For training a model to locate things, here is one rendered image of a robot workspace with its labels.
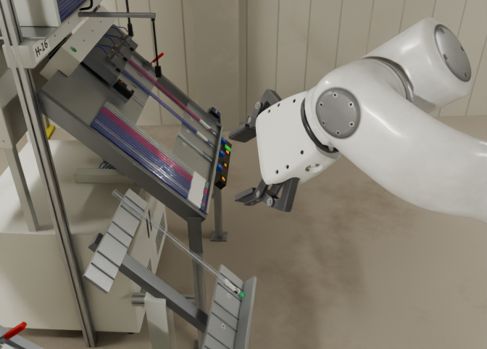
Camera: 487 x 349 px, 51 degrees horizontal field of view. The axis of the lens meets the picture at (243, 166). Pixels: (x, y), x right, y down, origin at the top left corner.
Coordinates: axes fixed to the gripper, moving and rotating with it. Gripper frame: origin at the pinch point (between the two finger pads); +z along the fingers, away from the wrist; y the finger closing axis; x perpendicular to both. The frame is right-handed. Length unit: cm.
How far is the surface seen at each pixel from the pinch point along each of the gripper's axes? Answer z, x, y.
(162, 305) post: 75, -31, -8
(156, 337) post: 87, -36, -16
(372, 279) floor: 110, -175, 8
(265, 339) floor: 130, -116, -16
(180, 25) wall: 192, -124, 197
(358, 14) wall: 113, -220, 194
